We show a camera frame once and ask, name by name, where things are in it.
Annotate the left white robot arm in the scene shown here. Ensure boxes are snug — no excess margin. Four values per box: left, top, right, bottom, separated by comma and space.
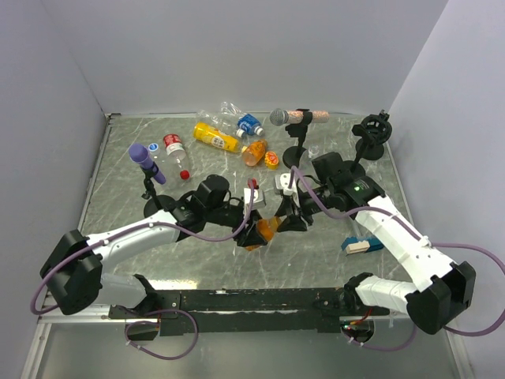
31, 174, 266, 317

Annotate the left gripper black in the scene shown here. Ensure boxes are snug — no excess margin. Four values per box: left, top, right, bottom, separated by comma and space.
205, 202, 267, 246

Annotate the black microphone stand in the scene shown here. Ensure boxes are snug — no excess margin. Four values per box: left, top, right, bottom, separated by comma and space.
282, 109, 312, 168

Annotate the red label clear bottle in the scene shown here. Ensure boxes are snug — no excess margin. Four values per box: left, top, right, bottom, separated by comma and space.
163, 133, 191, 187

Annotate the blue white loose cap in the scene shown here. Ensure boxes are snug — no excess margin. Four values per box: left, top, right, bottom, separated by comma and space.
148, 143, 159, 153

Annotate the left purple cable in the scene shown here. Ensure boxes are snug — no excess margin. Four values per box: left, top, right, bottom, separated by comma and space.
30, 179, 257, 316

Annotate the blue beige toy brick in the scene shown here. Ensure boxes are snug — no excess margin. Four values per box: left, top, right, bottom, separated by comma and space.
341, 237, 384, 255

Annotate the silver head microphone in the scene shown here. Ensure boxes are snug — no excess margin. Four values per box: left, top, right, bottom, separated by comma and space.
269, 108, 330, 126

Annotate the orange bottle red cap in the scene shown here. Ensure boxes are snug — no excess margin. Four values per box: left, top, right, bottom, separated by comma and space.
245, 216, 282, 251

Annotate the yellow orange toy block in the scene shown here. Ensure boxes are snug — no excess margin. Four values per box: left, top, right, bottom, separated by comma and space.
264, 151, 279, 170

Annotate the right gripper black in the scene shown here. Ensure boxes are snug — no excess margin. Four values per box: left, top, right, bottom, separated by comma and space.
275, 183, 334, 232

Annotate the blue label clear bottle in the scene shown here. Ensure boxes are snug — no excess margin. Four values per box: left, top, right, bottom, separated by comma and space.
220, 101, 264, 138

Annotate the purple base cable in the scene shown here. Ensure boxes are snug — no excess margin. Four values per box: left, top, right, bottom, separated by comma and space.
124, 308, 200, 360

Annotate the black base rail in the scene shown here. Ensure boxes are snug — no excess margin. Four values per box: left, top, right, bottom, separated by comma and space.
108, 287, 389, 340

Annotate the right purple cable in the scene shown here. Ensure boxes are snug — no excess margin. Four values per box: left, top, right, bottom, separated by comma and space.
287, 165, 505, 352

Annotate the black clamp stand rear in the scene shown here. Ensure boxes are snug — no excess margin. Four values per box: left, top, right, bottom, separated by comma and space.
354, 110, 394, 161

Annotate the clear bottle green-print white cap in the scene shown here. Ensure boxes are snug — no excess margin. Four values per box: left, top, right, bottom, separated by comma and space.
308, 145, 320, 159

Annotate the aluminium frame rail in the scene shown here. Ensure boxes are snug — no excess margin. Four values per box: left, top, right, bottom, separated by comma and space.
37, 291, 119, 325

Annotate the yellow lemon drink bottle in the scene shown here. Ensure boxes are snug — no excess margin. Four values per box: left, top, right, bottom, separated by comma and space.
193, 122, 242, 153

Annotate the orange juice bottle lying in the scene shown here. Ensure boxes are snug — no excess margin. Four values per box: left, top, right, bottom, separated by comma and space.
241, 139, 267, 167

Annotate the purple microphone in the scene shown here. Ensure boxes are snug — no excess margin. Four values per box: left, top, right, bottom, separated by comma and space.
128, 143, 166, 185

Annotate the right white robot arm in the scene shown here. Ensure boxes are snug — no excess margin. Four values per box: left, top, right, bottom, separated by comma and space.
274, 152, 477, 335

